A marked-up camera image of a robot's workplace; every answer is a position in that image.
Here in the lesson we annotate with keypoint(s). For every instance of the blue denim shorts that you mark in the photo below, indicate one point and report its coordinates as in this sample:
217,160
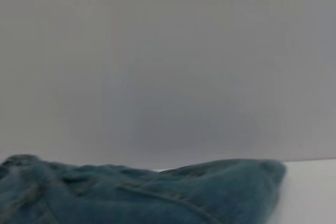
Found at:
131,200

